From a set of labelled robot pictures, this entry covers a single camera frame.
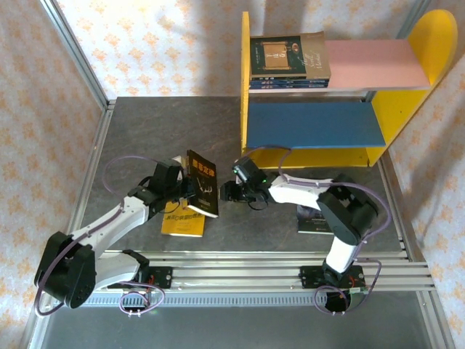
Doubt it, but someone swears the black antler book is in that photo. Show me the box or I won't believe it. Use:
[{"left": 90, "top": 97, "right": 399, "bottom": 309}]
[{"left": 186, "top": 148, "right": 220, "bottom": 219}]

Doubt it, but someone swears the yellow book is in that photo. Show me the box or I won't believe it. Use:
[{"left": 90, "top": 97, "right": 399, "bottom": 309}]
[{"left": 161, "top": 201, "right": 206, "bottom": 238}]

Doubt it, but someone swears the black wolf-eyes book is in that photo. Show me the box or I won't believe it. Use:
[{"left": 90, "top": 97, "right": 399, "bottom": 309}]
[{"left": 296, "top": 204, "right": 333, "bottom": 236}]

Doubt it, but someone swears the dark blue old-man book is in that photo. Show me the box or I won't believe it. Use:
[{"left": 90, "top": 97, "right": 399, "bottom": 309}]
[
  {"left": 249, "top": 75, "right": 331, "bottom": 85},
  {"left": 249, "top": 81, "right": 330, "bottom": 90}
]

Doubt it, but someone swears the brown scroll book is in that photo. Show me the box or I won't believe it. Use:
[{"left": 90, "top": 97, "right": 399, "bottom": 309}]
[{"left": 249, "top": 31, "right": 332, "bottom": 80}]

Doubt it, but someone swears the yellow pink blue bookshelf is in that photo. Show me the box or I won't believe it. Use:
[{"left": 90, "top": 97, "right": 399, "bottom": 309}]
[{"left": 240, "top": 9, "right": 459, "bottom": 171}]

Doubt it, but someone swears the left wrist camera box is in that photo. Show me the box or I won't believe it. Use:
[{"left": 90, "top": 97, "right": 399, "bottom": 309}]
[{"left": 171, "top": 155, "right": 187, "bottom": 182}]

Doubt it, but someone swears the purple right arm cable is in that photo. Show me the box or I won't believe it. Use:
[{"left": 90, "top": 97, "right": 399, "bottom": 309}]
[{"left": 232, "top": 145, "right": 392, "bottom": 317}]

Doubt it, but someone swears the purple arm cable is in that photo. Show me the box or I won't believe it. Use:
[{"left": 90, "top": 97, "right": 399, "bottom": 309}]
[
  {"left": 232, "top": 145, "right": 392, "bottom": 317},
  {"left": 34, "top": 155, "right": 165, "bottom": 318}
]

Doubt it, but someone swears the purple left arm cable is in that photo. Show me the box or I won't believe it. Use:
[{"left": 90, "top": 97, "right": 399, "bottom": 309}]
[{"left": 34, "top": 155, "right": 165, "bottom": 318}]

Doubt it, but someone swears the aluminium rail bed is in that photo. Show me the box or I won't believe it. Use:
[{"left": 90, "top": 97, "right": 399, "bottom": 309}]
[{"left": 38, "top": 250, "right": 435, "bottom": 294}]

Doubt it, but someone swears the aluminium side rail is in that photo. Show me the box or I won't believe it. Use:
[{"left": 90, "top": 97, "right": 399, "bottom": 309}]
[
  {"left": 20, "top": 97, "right": 117, "bottom": 349},
  {"left": 377, "top": 159, "right": 455, "bottom": 349}
]

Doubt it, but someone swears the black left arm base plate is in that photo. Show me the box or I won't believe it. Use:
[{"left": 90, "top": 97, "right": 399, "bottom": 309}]
[{"left": 107, "top": 266, "right": 174, "bottom": 290}]

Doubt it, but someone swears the grey slotted cable duct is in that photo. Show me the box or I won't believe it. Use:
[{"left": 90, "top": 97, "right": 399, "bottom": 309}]
[{"left": 52, "top": 293, "right": 419, "bottom": 308}]

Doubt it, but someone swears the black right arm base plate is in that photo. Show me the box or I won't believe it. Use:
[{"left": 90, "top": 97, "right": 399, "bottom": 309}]
[{"left": 298, "top": 265, "right": 366, "bottom": 290}]

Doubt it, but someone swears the aluminium frame post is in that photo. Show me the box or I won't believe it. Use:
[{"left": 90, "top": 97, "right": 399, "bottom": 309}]
[
  {"left": 395, "top": 0, "right": 432, "bottom": 39},
  {"left": 39, "top": 0, "right": 110, "bottom": 110}
]

